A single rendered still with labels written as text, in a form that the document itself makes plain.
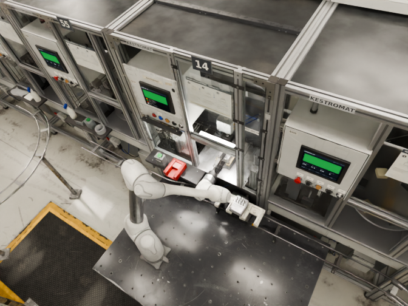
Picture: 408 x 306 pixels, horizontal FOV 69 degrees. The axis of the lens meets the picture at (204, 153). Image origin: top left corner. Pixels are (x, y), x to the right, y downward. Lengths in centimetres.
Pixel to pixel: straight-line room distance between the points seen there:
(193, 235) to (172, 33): 151
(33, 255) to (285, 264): 259
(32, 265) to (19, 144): 183
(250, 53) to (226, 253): 148
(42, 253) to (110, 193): 91
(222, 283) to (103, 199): 189
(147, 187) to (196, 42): 88
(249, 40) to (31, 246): 307
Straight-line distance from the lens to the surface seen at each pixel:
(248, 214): 235
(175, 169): 250
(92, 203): 373
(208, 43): 176
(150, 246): 223
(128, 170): 190
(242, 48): 170
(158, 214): 261
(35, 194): 416
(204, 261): 240
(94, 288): 332
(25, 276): 372
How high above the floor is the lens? 297
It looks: 53 degrees down
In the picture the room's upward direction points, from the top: 10 degrees counter-clockwise
